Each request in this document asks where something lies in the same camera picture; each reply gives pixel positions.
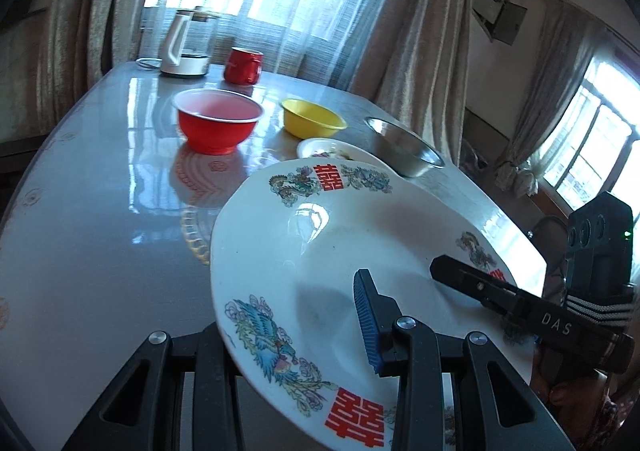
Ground stainless steel bowl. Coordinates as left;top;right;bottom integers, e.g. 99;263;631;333
364;116;445;178

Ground large white dragon phoenix plate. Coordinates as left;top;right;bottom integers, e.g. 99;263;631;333
210;159;533;450

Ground small white floral plate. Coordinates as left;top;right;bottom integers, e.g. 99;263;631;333
296;137;393;172

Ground yellow plastic bowl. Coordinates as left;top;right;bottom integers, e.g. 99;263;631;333
281;98;347;140

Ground red plastic bowl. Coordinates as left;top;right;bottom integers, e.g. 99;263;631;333
172;88;264;156

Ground person's right hand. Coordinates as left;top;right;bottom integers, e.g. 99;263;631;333
530;343;639;450

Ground beige middle curtain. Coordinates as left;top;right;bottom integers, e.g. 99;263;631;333
348;0;471;163

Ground beige right tied curtain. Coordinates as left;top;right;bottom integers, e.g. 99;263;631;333
495;0;611;198

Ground red ceramic mug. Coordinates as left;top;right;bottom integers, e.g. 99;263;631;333
224;47;264;86

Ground white glass electric kettle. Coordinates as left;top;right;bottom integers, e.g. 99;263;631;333
160;6;219;78

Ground beige left curtain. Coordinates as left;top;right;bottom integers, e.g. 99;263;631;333
37;0;145;127

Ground wall electrical box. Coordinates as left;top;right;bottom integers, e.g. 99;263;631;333
472;0;527;46

